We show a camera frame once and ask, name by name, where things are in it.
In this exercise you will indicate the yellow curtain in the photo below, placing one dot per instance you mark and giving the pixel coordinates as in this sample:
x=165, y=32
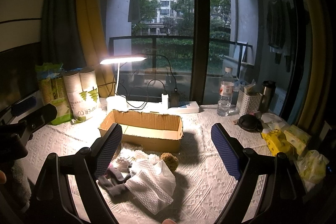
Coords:
x=93, y=43

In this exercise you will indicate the white usb charger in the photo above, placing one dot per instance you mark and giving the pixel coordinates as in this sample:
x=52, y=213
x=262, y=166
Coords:
x=164, y=101

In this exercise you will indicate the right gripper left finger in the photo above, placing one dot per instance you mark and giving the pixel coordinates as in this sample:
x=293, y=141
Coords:
x=53, y=197

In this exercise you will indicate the white desk lamp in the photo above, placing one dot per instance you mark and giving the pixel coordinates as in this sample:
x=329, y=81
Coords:
x=118, y=102

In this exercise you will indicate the pale green tissue pack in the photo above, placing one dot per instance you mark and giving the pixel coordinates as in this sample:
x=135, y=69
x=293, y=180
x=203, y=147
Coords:
x=297, y=138

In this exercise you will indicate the brown fuzzy ball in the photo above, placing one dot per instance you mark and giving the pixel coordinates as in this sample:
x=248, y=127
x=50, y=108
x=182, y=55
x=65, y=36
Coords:
x=170, y=160

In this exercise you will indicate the grey dotted sock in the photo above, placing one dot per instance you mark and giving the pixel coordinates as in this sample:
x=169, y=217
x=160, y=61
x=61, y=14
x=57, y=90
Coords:
x=114, y=182

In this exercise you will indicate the black round lid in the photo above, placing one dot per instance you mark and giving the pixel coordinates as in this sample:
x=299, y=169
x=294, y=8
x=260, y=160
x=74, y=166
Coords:
x=250, y=123

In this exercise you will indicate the steel thermos flask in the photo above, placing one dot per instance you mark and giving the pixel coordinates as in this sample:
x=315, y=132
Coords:
x=268, y=91

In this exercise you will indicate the paper cup pack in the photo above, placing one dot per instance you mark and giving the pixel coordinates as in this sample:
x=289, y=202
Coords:
x=82, y=92

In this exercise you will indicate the white power strip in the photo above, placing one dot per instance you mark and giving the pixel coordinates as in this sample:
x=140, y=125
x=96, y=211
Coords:
x=183, y=108

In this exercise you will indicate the dark power adapter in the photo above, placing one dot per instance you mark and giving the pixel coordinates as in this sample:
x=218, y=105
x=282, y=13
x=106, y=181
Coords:
x=174, y=99

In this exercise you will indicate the clear water bottle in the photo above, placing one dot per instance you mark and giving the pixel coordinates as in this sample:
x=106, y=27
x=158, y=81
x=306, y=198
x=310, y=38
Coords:
x=226, y=88

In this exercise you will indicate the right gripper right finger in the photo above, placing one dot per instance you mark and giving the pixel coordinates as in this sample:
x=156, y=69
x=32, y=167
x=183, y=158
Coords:
x=282, y=189

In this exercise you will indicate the light green wipes pack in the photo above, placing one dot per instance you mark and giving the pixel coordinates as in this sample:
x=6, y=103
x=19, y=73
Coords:
x=312, y=167

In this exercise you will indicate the open cardboard box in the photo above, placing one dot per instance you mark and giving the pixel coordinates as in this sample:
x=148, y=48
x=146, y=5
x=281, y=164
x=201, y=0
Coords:
x=152, y=131

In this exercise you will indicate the white paper towel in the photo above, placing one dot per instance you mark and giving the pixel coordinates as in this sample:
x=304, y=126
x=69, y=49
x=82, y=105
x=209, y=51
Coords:
x=152, y=184

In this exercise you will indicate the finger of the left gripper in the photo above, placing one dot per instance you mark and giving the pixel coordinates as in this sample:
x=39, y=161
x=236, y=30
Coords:
x=37, y=119
x=23, y=106

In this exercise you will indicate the green snack package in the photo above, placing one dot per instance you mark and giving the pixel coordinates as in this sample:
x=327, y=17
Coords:
x=52, y=88

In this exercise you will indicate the yellow tissue pack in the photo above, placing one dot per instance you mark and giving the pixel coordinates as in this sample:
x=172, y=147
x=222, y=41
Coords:
x=276, y=142

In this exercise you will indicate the white embossed table cloth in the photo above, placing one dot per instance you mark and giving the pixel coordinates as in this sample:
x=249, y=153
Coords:
x=203, y=184

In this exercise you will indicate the white perforated basket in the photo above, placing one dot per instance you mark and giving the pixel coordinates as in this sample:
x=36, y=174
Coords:
x=247, y=104

